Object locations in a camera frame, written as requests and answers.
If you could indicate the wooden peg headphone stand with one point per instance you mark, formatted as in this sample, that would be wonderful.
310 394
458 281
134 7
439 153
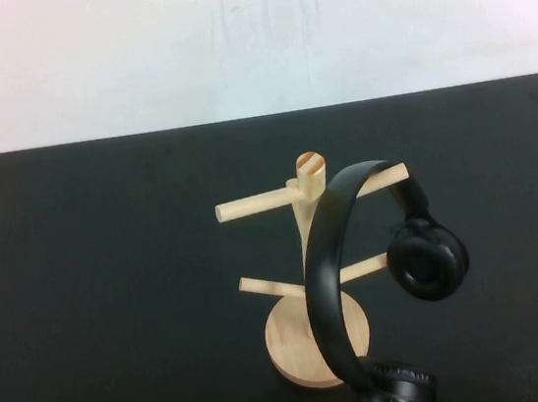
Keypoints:
292 341

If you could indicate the black table mat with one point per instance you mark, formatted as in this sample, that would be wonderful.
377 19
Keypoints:
111 281

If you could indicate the black over-ear headphones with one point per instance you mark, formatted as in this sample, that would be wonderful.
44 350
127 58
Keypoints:
318 264

